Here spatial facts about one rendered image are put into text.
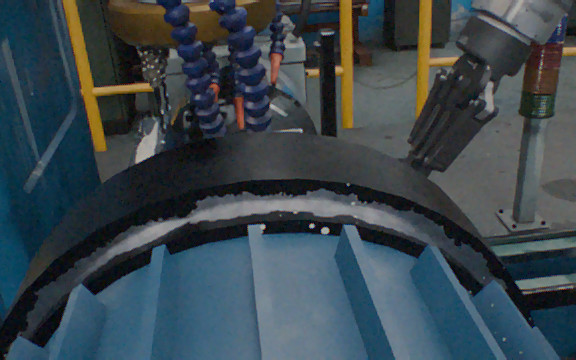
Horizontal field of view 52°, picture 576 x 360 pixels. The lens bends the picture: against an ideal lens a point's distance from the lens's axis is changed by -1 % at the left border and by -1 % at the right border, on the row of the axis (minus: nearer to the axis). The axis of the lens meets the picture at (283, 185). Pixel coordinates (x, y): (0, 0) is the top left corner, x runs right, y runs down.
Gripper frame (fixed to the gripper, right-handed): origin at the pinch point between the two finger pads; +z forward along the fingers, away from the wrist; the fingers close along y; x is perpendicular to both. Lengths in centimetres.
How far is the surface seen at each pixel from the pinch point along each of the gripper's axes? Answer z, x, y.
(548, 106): -13.4, 33.7, -33.2
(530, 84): -15.2, 29.1, -34.7
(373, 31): 28, 154, -499
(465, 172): 10, 44, -59
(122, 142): 142, -25, -301
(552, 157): -2, 63, -62
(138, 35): -3.8, -34.4, 1.3
